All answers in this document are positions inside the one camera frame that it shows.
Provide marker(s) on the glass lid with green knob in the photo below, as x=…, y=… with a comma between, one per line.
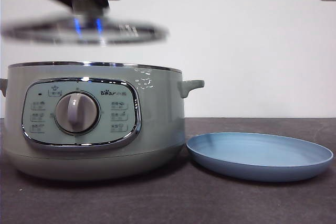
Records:
x=39, y=31

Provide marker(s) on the pale green electric steamer pot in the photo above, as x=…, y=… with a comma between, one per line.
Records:
x=157, y=108

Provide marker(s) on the blue round plate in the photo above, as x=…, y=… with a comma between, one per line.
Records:
x=257, y=155

